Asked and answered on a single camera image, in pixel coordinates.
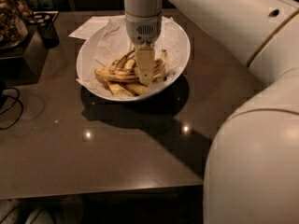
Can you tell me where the dark wooden box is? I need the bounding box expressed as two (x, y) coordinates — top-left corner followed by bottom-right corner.
(0, 26), (49, 86)

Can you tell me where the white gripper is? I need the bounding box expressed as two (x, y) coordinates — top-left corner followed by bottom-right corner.
(125, 12), (162, 86)

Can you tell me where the spotted yellow banana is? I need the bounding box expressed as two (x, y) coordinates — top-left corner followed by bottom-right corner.
(94, 49), (167, 83)

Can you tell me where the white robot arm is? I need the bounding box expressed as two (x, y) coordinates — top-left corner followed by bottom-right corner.
(124, 0), (299, 224)

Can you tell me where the glass jar with snacks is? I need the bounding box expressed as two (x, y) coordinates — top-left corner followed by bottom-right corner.
(0, 0), (29, 50)

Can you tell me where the dark square coaster holder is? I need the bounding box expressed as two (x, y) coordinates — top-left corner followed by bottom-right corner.
(26, 10), (60, 49)

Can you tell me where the white ceramic bowl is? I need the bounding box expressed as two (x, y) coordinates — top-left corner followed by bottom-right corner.
(77, 16), (191, 102)

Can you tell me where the white paper towel liner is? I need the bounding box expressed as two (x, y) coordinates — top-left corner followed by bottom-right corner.
(77, 16), (191, 102)

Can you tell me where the white paper sheet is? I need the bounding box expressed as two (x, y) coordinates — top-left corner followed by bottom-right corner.
(69, 15), (122, 40)

